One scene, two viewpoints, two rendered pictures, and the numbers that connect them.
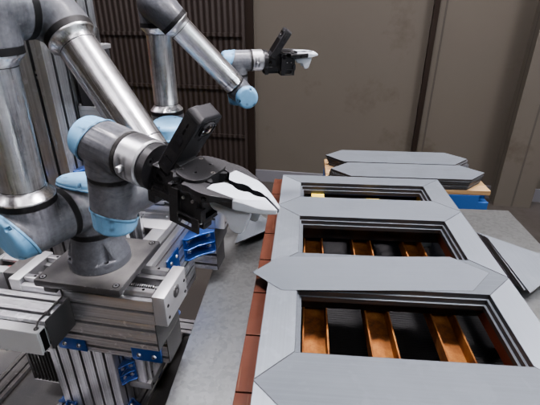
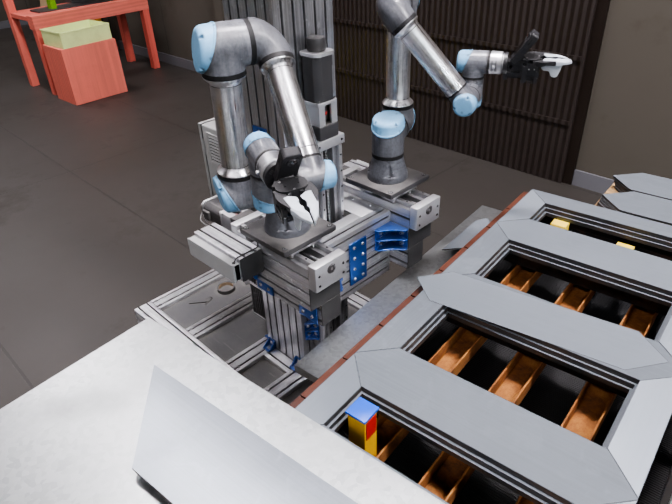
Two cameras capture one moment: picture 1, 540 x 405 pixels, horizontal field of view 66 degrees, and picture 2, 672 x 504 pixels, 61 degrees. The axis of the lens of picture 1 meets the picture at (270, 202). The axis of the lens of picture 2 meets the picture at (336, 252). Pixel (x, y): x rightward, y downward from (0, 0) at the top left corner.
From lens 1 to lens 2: 0.77 m
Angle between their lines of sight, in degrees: 31
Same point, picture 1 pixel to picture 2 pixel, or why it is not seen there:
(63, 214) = not seen: hidden behind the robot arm
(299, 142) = (645, 145)
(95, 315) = (275, 268)
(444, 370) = (513, 412)
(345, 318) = not seen: hidden behind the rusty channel
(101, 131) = (256, 145)
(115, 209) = (262, 195)
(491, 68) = not seen: outside the picture
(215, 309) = (387, 302)
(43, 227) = (242, 194)
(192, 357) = (345, 330)
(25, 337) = (226, 266)
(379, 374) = (453, 390)
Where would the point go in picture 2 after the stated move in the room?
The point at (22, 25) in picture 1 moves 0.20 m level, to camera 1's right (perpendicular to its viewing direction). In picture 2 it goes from (243, 59) to (306, 69)
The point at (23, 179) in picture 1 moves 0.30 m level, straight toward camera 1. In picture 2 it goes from (233, 159) to (212, 211)
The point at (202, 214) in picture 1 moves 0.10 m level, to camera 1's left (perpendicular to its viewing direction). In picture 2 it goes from (284, 213) to (249, 202)
